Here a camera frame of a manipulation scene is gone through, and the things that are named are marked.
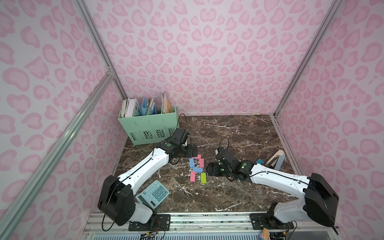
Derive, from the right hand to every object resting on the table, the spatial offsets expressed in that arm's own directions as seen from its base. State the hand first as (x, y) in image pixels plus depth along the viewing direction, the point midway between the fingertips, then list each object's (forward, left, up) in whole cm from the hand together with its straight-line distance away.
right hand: (210, 170), depth 82 cm
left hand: (+10, +11, +6) cm, 15 cm away
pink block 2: (-1, +10, -8) cm, 13 cm away
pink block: (+8, +5, -8) cm, 12 cm away
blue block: (+8, +11, -7) cm, 15 cm away
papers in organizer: (+33, +48, +16) cm, 61 cm away
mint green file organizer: (+23, +37, +7) cm, 44 cm away
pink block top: (+12, +7, -8) cm, 16 cm away
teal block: (+11, -32, -10) cm, 35 cm away
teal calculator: (-12, +30, -6) cm, 33 cm away
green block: (-1, +4, -8) cm, 9 cm away
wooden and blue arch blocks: (+8, -41, -7) cm, 43 cm away
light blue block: (+4, +7, -8) cm, 12 cm away
